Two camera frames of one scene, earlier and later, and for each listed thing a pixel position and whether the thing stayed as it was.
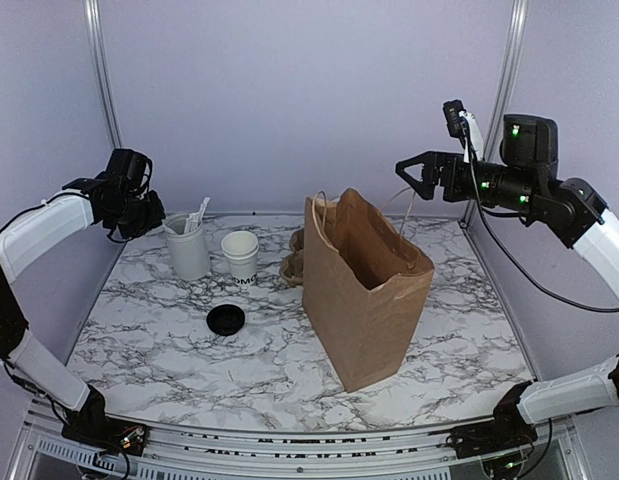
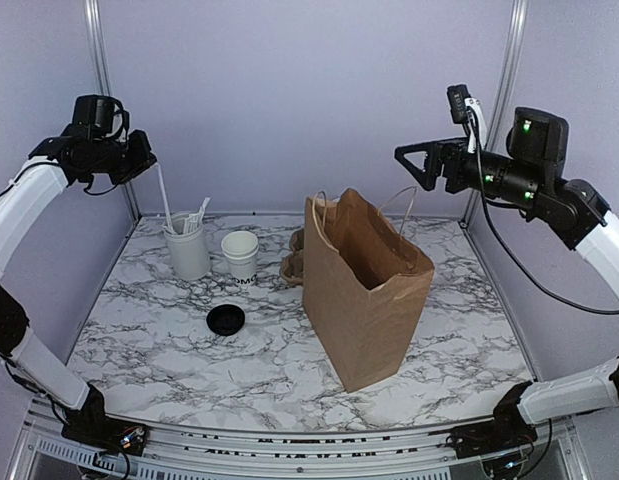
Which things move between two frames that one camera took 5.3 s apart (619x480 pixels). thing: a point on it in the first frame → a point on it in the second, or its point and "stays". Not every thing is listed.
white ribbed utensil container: x=190 y=251 stays
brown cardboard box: x=365 y=284 stays
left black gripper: x=155 y=216 → x=141 y=154
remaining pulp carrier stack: x=292 y=266 stays
